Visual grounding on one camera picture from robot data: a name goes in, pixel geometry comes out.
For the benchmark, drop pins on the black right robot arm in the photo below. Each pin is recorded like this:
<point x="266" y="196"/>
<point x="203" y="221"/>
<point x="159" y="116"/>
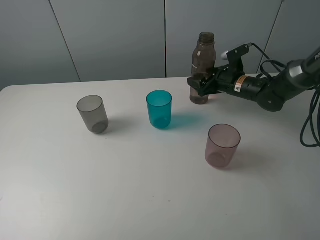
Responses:
<point x="269" y="92"/>

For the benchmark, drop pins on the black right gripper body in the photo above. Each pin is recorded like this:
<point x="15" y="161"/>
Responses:
<point x="237" y="84"/>

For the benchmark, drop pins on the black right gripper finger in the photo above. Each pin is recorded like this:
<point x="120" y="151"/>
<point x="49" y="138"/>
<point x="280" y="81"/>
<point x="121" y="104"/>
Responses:
<point x="203" y="86"/>
<point x="213" y="71"/>

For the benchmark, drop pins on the pink translucent plastic cup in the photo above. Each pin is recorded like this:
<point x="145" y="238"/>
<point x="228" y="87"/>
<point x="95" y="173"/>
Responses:
<point x="222" y="143"/>

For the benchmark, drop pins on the teal translucent plastic cup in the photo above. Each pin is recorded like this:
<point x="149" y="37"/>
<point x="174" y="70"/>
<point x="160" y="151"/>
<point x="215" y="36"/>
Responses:
<point x="159" y="106"/>

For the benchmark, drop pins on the brown translucent water bottle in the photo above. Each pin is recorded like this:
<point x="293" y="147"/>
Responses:
<point x="204" y="56"/>

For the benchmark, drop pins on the grey translucent plastic cup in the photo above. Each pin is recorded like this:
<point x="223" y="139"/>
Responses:
<point x="93" y="113"/>

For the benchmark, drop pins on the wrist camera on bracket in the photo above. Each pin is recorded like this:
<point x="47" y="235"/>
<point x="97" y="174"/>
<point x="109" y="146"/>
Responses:
<point x="234" y="57"/>

